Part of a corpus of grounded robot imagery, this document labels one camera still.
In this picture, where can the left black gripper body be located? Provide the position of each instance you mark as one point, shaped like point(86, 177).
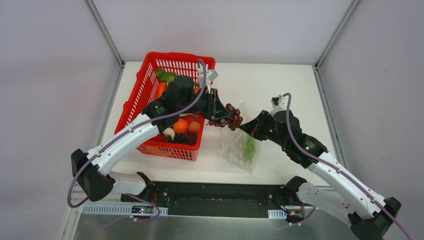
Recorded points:
point(214, 105)

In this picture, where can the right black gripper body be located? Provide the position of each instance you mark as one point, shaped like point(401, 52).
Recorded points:
point(259, 123)

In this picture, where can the dark red grape bunch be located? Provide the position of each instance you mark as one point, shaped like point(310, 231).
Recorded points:
point(233, 122)

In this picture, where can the green grape bunch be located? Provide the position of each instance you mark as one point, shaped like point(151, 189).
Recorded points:
point(249, 148)

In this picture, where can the clear zip top bag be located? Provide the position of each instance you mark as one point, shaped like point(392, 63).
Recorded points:
point(233, 143)

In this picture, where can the black grape bunch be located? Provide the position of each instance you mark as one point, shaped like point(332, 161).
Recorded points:
point(177, 139)

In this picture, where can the red plastic basket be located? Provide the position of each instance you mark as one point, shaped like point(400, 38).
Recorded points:
point(144, 92)

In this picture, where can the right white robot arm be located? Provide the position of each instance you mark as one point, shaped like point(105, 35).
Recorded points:
point(368, 214)

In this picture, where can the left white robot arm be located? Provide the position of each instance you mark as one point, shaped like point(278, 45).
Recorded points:
point(93, 169)

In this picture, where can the peach fruit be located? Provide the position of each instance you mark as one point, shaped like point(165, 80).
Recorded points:
point(194, 127)

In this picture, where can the dark purple plum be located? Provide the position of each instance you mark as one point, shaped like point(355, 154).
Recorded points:
point(191, 139)

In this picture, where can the white garlic bulb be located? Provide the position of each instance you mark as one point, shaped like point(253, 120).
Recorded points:
point(169, 133)

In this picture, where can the orange carrot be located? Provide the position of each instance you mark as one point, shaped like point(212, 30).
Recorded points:
point(162, 87)

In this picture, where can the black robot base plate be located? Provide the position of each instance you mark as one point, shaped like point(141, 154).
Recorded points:
point(219, 199)

